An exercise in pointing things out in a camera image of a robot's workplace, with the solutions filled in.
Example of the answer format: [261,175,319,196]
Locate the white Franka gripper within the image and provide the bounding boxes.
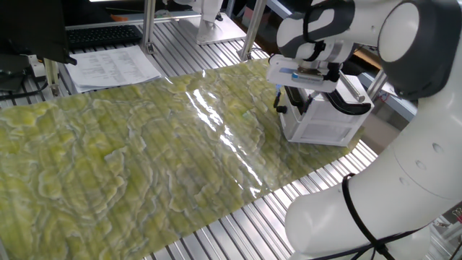
[266,53,350,108]

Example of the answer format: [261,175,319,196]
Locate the white plastic drawer cabinet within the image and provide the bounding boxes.
[279,74,375,148]

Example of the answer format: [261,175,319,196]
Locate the black C-clamp with steel screw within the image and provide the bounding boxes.
[323,70,372,116]

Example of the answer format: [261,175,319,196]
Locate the green marble pattern mat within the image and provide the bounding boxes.
[0,57,364,260]

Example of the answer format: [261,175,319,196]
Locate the printed paper sheets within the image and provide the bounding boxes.
[64,45,162,94]

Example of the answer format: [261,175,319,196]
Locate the black computer keyboard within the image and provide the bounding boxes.
[66,24,144,51]

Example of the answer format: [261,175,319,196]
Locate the black computer monitor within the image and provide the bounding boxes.
[0,0,78,66]

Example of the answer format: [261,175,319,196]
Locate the upright aluminium frame post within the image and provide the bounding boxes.
[140,0,157,55]
[237,0,269,61]

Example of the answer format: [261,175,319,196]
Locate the black cable along robot arm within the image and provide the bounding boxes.
[302,3,423,260]

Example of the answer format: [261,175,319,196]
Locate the horizontal aluminium frame rail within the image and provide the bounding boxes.
[64,12,203,32]

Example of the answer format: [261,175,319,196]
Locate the short aluminium post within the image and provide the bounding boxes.
[42,57,61,98]

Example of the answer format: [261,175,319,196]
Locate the thin black desk cable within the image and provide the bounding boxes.
[0,79,50,102]

